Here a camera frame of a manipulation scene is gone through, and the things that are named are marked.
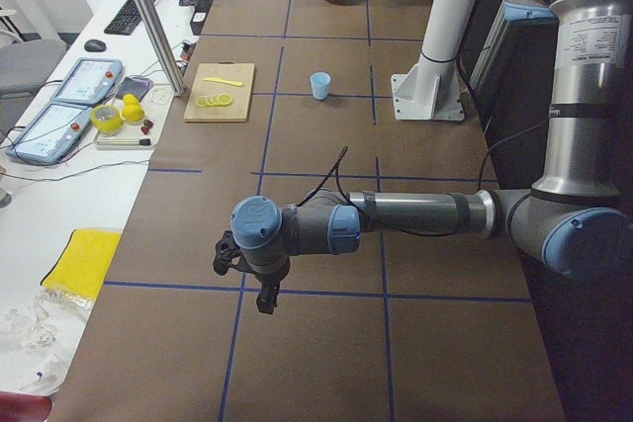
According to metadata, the yellow lemon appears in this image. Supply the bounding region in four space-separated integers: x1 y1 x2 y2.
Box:
121 104 144 123
123 94 139 106

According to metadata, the yellow cloth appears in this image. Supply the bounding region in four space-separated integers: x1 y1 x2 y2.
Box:
41 228 122 300

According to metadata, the white tray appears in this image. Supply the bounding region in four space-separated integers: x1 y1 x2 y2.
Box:
93 84 175 151

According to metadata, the black computer mouse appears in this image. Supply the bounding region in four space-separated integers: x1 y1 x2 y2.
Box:
83 39 107 52

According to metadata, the teach pendant tablet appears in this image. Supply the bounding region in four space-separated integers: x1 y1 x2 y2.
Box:
52 57 124 106
5 101 92 165

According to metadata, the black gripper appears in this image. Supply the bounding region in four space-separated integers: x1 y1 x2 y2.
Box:
213 230 291 314

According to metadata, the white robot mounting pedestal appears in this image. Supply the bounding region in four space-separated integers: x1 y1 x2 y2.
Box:
391 0 476 122

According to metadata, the light blue plastic cup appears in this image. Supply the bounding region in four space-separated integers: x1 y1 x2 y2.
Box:
310 71 331 101

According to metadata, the aluminium frame post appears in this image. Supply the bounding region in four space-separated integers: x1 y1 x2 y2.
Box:
135 0 185 97

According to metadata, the yellow plastic knife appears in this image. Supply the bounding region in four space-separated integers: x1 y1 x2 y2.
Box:
203 77 244 87

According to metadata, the crumpled clear plastic bag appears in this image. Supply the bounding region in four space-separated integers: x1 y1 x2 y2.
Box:
1 290 94 396

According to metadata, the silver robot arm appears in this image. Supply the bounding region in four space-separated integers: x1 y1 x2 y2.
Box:
213 0 632 314

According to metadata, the wooden cutting board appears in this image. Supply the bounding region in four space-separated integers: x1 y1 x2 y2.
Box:
183 63 255 124

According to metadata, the yellow tape roll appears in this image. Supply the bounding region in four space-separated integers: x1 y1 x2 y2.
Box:
90 105 124 133

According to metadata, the dark wallet pouch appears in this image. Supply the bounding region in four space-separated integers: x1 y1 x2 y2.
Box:
115 76 153 100

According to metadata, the black keyboard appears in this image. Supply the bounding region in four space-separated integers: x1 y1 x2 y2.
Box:
104 0 141 36

